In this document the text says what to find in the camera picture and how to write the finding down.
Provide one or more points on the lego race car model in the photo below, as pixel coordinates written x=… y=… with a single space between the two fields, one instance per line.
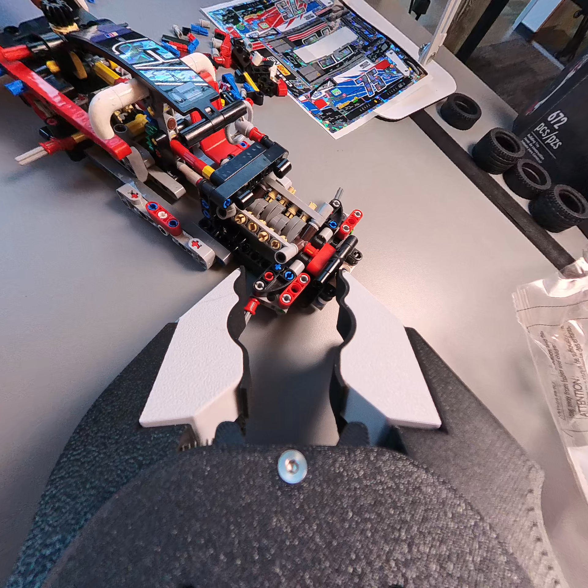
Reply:
x=239 y=174

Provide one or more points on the holographic sticker sheet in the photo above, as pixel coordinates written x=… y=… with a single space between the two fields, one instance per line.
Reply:
x=321 y=59

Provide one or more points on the clear plastic bag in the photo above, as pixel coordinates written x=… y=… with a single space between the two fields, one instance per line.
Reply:
x=560 y=344

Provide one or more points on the pile of mixed lego pieces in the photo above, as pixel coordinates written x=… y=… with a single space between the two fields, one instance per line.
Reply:
x=248 y=69

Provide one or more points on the black lego box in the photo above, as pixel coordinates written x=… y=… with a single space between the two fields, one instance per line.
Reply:
x=560 y=128

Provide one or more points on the black rubber tire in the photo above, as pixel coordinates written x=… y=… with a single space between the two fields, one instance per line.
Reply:
x=491 y=163
x=551 y=220
x=519 y=190
x=459 y=123

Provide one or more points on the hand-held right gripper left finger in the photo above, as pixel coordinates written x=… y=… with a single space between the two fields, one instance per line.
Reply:
x=193 y=367

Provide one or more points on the red black lego beam assembly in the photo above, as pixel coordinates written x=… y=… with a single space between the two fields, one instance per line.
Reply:
x=59 y=101

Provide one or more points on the white stand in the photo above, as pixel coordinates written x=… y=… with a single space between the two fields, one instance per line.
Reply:
x=436 y=82

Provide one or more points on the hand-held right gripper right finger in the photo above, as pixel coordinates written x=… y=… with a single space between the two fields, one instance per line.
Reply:
x=390 y=367

